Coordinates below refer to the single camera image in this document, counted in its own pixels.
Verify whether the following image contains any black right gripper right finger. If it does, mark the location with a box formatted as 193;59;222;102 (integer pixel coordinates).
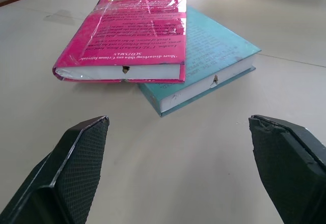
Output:
248;115;326;224

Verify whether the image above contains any teal hardcover book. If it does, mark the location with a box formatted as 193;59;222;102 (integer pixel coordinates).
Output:
137;6;262;118

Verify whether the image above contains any pink hardcover book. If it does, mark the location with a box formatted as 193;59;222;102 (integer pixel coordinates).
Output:
52;0;189;83

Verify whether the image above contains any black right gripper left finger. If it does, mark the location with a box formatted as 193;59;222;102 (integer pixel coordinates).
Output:
0;116;110;224

